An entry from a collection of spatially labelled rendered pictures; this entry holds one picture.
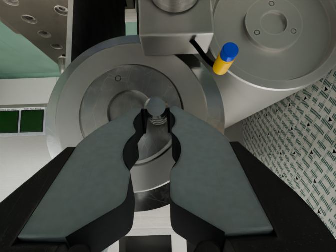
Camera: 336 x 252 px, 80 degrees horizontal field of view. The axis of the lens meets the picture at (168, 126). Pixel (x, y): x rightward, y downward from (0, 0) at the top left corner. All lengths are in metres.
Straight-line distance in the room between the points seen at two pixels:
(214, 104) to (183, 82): 0.03
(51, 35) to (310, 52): 0.45
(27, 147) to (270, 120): 0.52
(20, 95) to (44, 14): 3.23
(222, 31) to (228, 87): 0.05
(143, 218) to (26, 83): 3.32
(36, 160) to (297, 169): 0.52
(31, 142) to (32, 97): 2.97
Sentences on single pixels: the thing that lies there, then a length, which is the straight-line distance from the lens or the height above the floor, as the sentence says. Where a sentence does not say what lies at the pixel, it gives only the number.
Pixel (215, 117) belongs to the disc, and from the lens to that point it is 0.17.
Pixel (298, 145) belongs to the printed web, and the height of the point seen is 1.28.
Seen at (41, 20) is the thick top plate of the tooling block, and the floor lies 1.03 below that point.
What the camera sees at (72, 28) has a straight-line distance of 0.23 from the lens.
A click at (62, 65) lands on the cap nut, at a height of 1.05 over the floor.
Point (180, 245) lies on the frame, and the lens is 0.53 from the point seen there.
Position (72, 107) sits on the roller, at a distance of 0.17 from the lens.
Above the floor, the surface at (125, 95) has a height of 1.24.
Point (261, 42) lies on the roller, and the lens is 0.20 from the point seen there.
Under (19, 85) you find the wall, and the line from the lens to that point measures 3.72.
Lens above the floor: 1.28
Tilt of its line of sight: 9 degrees down
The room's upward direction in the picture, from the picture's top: 178 degrees clockwise
